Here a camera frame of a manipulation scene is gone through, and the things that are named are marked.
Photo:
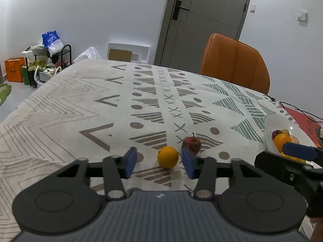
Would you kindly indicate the white plate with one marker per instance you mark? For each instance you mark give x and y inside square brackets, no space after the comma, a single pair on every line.
[277,122]

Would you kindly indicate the orange chair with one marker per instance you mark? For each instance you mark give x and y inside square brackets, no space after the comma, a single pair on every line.
[232,60]

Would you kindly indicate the white power adapter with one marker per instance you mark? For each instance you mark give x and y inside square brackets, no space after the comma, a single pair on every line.
[321,131]

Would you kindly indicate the person's right forearm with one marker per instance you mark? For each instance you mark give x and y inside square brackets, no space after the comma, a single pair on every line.
[317,232]

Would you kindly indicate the blue and white plastic bag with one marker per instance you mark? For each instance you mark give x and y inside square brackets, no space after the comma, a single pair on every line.
[51,42]

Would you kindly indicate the green floor mat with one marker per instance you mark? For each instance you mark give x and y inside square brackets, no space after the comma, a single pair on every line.
[4,93]

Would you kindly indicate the orange paper bag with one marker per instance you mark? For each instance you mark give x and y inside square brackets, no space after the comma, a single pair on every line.
[14,69]

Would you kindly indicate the small orange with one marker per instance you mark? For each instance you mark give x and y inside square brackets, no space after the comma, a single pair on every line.
[167,157]

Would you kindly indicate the grey door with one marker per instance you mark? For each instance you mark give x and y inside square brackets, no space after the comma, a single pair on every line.
[204,20]

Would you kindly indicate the pale green shoes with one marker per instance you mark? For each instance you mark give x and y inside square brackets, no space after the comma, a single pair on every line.
[37,65]

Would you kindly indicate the white light switch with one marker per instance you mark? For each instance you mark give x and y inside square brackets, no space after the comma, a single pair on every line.
[302,15]
[253,7]

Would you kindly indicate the peeled citrus segment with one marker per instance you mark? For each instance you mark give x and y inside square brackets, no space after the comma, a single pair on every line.
[294,140]

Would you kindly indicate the small dark red fruit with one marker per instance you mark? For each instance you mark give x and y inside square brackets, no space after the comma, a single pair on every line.
[276,133]

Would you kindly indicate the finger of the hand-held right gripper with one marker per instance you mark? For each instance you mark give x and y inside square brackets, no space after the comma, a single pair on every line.
[300,151]
[272,162]

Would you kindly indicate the green paper bag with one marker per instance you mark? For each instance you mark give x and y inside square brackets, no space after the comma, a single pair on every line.
[26,75]

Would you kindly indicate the small red apple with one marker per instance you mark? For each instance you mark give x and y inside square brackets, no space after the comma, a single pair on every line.
[191,143]

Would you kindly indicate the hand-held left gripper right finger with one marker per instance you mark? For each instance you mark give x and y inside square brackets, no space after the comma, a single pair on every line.
[188,162]

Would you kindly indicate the clear plastic bag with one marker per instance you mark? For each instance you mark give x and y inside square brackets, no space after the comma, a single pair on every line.
[88,54]

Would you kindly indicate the patterned tablecloth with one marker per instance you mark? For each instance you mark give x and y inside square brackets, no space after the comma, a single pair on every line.
[75,111]

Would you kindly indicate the red table mat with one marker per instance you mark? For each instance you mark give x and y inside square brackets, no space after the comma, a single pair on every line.
[305,121]

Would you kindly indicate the black metal rack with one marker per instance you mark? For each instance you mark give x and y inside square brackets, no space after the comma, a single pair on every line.
[67,53]

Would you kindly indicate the white frame with cardboard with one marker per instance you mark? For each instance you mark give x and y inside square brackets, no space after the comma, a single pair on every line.
[126,53]

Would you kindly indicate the green-brown round fruit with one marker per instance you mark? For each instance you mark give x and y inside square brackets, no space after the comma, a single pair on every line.
[285,131]

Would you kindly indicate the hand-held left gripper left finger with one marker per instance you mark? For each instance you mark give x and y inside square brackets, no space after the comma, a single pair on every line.
[130,162]

